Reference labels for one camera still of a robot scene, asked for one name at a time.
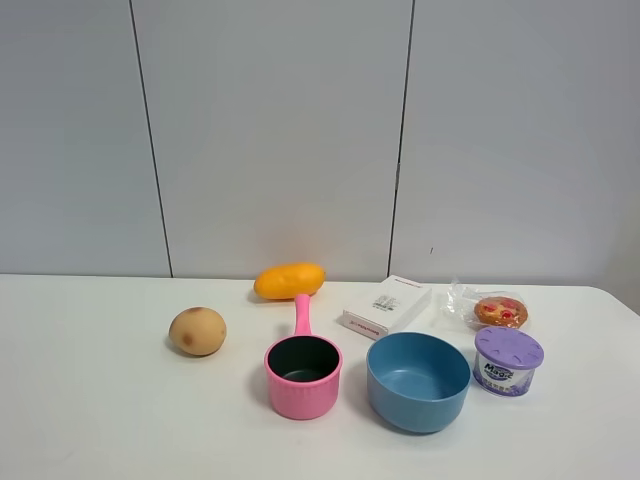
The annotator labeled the white cardboard box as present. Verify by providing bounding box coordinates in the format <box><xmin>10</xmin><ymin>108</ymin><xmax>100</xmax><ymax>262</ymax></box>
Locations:
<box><xmin>339</xmin><ymin>275</ymin><xmax>432</xmax><ymax>340</ymax></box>

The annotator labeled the yellow mango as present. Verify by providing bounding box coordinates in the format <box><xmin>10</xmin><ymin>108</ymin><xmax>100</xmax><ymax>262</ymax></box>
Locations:
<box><xmin>254</xmin><ymin>263</ymin><xmax>326</xmax><ymax>300</ymax></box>

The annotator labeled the brown potato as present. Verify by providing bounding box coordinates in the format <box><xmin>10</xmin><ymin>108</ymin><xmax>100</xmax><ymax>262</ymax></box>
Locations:
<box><xmin>168</xmin><ymin>306</ymin><xmax>227</xmax><ymax>357</ymax></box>

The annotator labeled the purple lid air freshener can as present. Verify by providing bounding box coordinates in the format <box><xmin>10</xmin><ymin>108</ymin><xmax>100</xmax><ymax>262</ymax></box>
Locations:
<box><xmin>473</xmin><ymin>327</ymin><xmax>544</xmax><ymax>397</ymax></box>

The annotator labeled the wrapped fruit tart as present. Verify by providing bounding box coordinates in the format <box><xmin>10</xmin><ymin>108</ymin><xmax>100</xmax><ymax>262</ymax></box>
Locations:
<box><xmin>441</xmin><ymin>281</ymin><xmax>529</xmax><ymax>330</ymax></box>

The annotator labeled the pink saucepan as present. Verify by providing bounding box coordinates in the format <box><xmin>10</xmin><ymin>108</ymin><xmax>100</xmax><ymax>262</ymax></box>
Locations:
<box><xmin>264</xmin><ymin>294</ymin><xmax>343</xmax><ymax>421</ymax></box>

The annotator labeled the blue bowl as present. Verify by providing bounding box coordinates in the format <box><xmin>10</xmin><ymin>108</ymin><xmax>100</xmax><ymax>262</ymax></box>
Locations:
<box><xmin>366</xmin><ymin>332</ymin><xmax>472</xmax><ymax>434</ymax></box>

